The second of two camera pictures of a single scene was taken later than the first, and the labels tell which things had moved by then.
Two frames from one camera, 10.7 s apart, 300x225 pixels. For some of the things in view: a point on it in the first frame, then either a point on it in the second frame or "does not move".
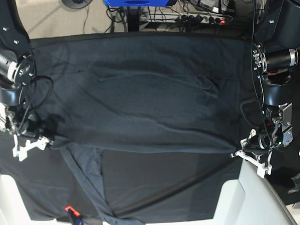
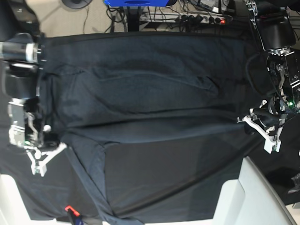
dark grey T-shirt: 150,122 does not move
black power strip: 204,18 does not move
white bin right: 251,199 does not move
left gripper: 47,127 → 44,144
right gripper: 259,146 → 268,123
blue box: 138,3 does not move
